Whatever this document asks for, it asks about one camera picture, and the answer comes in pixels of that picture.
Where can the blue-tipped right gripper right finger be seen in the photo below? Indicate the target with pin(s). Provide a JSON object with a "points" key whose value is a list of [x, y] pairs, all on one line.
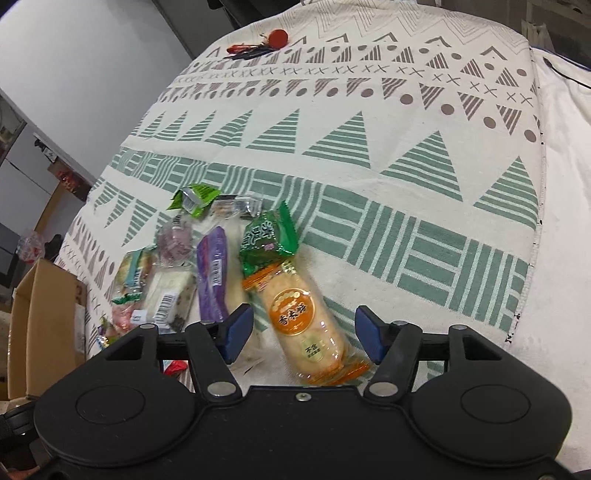
{"points": [[394, 348]]}

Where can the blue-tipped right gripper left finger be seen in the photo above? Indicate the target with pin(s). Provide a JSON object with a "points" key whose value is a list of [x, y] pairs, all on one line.
{"points": [[212, 347]]}

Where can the red teal snack bar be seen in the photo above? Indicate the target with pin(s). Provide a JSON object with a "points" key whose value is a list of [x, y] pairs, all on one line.
{"points": [[174, 368]]}

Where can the purple white bread packet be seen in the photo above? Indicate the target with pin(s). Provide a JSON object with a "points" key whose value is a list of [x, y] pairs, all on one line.
{"points": [[219, 273]]}

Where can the orange rice cracker packet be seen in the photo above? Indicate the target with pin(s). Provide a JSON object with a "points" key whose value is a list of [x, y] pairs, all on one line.
{"points": [[315, 345]]}

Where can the white cake clear packet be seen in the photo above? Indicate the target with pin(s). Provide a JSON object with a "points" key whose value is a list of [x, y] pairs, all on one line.
{"points": [[167, 299]]}

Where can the orange jelly packet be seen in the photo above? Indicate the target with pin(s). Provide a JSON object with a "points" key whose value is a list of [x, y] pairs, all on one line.
{"points": [[121, 312]]}

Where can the teal cookie packet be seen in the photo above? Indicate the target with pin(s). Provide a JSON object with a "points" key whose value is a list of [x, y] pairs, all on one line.
{"points": [[132, 276]]}

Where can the purple sweet clear packet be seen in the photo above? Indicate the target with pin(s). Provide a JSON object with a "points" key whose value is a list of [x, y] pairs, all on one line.
{"points": [[174, 242]]}

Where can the dark green snack packet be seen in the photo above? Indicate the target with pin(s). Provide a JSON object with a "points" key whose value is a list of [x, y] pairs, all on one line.
{"points": [[268, 239]]}

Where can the light green snack packet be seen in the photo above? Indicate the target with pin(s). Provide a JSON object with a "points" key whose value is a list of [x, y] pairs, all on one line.
{"points": [[194, 199]]}

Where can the open brown cardboard box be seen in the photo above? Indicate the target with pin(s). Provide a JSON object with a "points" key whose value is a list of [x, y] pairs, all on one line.
{"points": [[47, 330]]}

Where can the patterned cream green bed blanket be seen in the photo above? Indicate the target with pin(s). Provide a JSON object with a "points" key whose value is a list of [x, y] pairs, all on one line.
{"points": [[405, 140]]}

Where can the dark soy sauce bottle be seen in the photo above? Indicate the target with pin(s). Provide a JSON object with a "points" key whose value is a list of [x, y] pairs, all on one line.
{"points": [[73, 183]]}

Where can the red keychain bundle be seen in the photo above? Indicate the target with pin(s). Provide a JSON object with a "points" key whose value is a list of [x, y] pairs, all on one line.
{"points": [[276, 40]]}

